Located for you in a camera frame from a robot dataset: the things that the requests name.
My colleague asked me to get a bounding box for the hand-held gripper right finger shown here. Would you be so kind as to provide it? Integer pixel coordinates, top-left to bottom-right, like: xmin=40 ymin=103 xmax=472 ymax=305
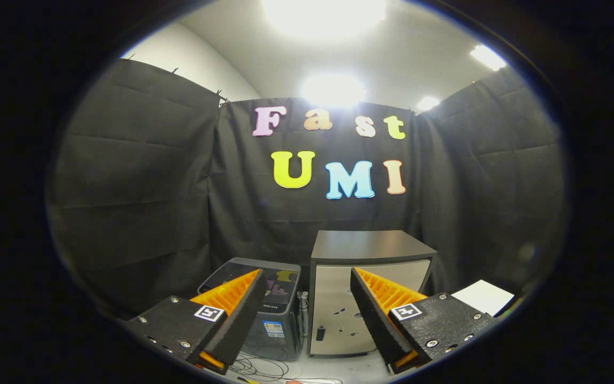
xmin=350 ymin=267 xmax=499 ymax=374

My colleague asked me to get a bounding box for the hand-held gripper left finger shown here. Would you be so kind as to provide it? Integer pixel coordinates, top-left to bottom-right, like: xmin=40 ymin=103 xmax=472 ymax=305
xmin=125 ymin=268 xmax=268 ymax=375

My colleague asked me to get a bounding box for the dark grey washing machine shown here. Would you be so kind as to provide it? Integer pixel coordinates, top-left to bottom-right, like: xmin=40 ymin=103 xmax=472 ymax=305
xmin=198 ymin=258 xmax=308 ymax=362

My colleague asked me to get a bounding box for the grey cabinet with dark top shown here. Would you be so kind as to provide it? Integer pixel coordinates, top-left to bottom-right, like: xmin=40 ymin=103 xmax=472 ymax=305
xmin=308 ymin=230 xmax=438 ymax=357

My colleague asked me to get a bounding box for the white flat board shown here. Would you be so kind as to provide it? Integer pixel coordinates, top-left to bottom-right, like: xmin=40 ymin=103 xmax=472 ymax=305
xmin=451 ymin=279 xmax=515 ymax=317

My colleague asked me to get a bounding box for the round ceiling light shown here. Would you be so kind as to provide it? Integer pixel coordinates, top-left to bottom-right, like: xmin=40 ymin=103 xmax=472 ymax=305
xmin=300 ymin=74 xmax=366 ymax=107

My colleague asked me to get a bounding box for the rectangular ceiling light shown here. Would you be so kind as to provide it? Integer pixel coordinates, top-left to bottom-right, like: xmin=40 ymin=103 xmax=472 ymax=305
xmin=470 ymin=44 xmax=507 ymax=71

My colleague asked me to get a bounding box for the large ceiling light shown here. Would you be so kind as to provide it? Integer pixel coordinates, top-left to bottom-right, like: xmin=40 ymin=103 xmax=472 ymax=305
xmin=262 ymin=0 xmax=387 ymax=43

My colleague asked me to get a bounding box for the grey washing machine hose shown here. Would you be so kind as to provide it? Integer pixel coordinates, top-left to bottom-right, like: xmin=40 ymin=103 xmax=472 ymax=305
xmin=299 ymin=291 xmax=310 ymax=337

